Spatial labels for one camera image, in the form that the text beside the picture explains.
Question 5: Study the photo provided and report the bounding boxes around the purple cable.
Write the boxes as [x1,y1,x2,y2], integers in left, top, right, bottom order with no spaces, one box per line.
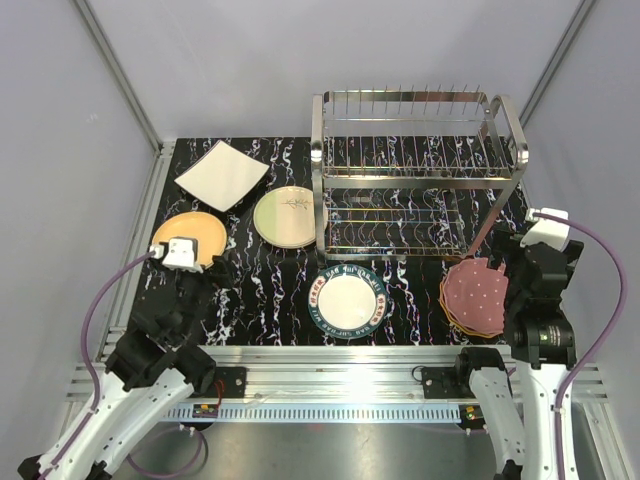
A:
[49,249,206,476]
[532,212,629,480]

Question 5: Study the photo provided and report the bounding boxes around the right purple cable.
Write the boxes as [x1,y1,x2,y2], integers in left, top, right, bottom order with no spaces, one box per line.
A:
[532,212,629,480]

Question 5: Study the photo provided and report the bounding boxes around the cream bordered plate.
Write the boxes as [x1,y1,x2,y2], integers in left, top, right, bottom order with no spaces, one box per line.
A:
[253,186,316,249]

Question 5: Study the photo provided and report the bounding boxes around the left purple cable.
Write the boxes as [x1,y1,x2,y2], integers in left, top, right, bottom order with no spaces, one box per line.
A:
[49,249,206,476]

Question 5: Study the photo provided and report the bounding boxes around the grey green-rimmed plate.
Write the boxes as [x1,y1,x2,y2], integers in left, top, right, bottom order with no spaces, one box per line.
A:
[307,264,389,340]

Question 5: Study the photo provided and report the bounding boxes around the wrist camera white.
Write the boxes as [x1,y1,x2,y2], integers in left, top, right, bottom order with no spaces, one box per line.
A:
[148,237,203,273]
[520,208,570,251]

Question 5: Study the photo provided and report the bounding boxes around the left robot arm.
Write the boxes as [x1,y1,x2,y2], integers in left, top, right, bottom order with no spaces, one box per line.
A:
[18,256,233,479]

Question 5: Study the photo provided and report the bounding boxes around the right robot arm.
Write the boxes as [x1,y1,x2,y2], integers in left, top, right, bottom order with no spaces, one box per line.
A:
[452,229,584,479]

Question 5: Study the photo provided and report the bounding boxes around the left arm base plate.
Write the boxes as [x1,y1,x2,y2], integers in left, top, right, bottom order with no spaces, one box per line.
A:
[200,365,248,399]

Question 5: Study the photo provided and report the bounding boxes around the stainless steel dish rack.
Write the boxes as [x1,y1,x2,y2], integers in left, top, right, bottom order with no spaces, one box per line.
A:
[310,86,529,263]

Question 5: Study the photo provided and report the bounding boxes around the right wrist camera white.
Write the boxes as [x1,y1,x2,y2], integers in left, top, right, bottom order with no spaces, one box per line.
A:
[520,208,570,251]

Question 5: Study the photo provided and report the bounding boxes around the yellow dotted plate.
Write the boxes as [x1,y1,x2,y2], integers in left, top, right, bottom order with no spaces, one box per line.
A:
[438,294,484,340]

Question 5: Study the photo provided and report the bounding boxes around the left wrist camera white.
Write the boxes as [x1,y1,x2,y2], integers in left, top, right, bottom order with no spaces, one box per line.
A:
[148,237,203,273]

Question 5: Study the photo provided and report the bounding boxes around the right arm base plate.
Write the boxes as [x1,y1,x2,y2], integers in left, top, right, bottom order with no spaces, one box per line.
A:
[420,367,474,400]

